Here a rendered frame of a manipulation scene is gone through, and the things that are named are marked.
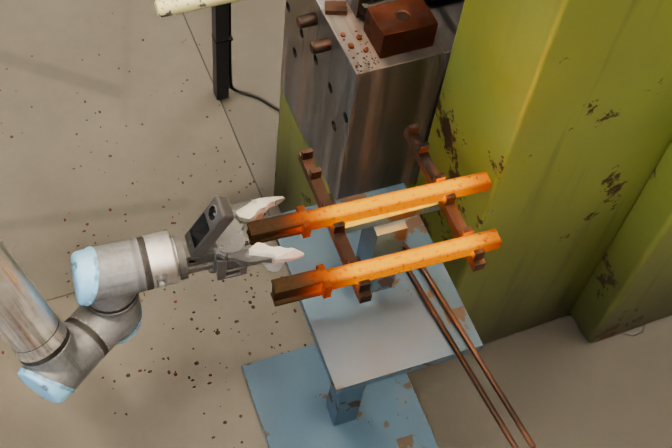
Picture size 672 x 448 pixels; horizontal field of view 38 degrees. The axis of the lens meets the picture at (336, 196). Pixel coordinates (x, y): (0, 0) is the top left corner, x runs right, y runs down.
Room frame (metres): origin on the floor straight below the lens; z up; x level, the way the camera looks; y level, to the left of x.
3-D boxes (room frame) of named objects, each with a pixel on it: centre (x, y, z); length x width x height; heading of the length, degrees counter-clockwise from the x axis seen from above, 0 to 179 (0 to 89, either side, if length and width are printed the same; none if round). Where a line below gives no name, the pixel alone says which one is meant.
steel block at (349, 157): (1.61, -0.15, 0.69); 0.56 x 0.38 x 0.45; 119
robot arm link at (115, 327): (0.78, 0.36, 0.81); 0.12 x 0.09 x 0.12; 155
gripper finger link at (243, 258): (0.85, 0.13, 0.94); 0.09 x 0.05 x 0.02; 88
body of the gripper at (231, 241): (0.86, 0.19, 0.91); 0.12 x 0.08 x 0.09; 115
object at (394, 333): (1.00, -0.10, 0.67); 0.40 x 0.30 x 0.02; 27
